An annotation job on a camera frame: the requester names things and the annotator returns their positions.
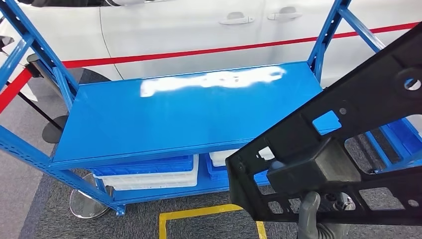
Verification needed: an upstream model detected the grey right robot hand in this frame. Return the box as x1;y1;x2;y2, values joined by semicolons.
297;191;357;239

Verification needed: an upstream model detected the black plastic plate part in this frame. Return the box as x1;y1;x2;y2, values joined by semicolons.
225;21;422;227

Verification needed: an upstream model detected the blue metal shelf rack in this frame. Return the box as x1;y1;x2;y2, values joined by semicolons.
0;0;388;217
364;117;422;174

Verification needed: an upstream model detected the blue plastic crate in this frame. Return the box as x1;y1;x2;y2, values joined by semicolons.
92;155;194;177
205;155;269;185

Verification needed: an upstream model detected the red barrier belt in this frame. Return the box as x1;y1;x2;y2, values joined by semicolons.
62;21;420;69
0;68;34;114

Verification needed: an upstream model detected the chrome stanchion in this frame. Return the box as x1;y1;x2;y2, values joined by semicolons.
25;53;114;220

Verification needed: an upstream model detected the white car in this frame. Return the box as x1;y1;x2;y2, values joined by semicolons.
0;0;422;89

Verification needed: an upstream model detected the black stanchion with dark base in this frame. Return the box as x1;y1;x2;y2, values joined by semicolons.
4;81;69;144

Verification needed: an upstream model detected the white car door handle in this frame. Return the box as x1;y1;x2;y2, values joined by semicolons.
267;6;303;21
219;11;255;25

